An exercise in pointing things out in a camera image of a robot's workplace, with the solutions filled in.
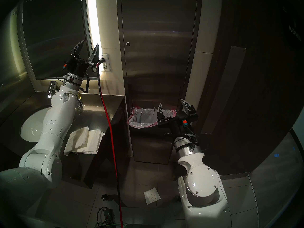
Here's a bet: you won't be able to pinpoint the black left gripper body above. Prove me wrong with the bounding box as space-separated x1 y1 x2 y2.
66 54 100 77

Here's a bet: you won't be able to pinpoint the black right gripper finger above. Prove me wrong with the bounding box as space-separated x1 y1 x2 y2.
180 99 196 116
157 102 166 121

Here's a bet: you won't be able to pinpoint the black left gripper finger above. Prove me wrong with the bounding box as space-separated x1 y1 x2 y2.
88 43 100 63
72 40 85 57

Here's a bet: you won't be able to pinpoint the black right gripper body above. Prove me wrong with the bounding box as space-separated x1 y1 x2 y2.
157 114 199 137

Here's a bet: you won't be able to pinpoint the stainless towel dispenser door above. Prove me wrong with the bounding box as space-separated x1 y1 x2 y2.
122 0 197 109

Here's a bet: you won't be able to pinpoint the stainless recessed dispenser cabinet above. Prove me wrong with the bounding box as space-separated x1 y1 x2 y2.
116 0 203 164

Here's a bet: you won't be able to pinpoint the white paper towel pack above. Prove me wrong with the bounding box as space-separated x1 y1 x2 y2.
78 130 105 155
64 127 89 156

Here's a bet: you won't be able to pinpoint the single white paper towel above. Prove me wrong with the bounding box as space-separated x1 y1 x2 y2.
144 187 161 205

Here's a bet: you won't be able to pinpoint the trash bin with liner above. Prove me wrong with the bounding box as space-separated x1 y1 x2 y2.
127 107 177 128

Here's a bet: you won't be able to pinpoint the lit vertical light strip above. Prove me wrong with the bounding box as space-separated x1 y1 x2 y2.
86 0 103 57

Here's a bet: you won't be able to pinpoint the stainless waste bin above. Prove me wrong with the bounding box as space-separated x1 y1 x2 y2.
129 108 177 164

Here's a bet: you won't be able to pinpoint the chrome sink faucet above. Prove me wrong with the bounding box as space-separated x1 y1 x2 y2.
47 81 60 99

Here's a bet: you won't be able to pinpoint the yellow soap pump bottle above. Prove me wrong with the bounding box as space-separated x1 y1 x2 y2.
76 93 84 111

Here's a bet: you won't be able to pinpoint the steel door push plate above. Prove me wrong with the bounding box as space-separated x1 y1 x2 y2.
201 46 247 135

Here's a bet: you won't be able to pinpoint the dark vanity counter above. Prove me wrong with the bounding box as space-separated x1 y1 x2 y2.
0 92 126 190

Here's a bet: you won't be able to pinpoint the dark wood restroom door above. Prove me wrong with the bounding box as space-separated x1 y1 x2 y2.
188 0 304 177

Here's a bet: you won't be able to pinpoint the white sink basin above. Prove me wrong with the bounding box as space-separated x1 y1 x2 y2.
20 108 51 142

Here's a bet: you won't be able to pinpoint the black power supply box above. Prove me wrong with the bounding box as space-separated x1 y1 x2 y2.
102 207 115 223

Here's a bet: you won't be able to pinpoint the black round women sign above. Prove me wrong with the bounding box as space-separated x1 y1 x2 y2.
281 4 304 43

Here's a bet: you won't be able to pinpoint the white wall outlet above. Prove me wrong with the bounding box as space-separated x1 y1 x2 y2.
101 54 111 72

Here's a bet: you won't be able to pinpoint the black braided right wrist cable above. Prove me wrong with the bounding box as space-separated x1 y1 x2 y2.
175 133 200 150

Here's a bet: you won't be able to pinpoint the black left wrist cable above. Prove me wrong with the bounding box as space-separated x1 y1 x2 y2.
80 73 90 93

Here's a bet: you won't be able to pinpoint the framed wall mirror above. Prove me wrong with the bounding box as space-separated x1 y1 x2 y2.
18 0 98 80

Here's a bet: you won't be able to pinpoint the red power cable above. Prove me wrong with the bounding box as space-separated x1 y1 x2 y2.
96 64 124 228

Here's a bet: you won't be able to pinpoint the thin black floor cable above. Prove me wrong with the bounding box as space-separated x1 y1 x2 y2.
96 207 108 228

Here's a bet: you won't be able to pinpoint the green floor cables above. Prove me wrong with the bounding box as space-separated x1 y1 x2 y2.
95 220 124 228

